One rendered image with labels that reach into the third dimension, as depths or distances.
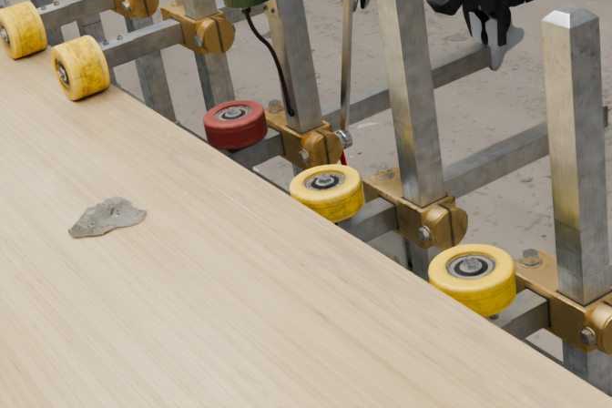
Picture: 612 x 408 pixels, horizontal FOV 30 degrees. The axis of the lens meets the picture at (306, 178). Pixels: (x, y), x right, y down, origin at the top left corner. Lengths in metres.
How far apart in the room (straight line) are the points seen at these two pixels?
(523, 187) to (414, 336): 2.09
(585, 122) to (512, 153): 0.38
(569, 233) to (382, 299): 0.18
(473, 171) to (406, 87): 0.20
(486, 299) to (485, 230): 1.84
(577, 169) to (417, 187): 0.28
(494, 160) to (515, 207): 1.60
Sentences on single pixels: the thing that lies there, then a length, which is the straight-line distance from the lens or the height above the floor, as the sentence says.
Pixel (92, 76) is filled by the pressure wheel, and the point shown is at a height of 0.94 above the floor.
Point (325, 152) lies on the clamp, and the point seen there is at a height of 0.85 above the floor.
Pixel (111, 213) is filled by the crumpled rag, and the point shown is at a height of 0.91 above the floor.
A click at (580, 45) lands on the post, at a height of 1.11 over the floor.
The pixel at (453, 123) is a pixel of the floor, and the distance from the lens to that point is 3.46.
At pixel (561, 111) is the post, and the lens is 1.03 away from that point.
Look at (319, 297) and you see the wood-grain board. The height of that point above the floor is 0.90.
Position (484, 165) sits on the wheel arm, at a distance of 1.38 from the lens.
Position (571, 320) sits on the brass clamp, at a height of 0.83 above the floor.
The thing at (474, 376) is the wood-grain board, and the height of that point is 0.90.
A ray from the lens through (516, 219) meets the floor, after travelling 2.93.
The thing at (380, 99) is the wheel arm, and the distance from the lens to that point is 1.58.
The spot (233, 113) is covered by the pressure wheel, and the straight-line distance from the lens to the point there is 1.47.
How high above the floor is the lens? 1.49
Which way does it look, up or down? 27 degrees down
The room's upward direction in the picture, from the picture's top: 10 degrees counter-clockwise
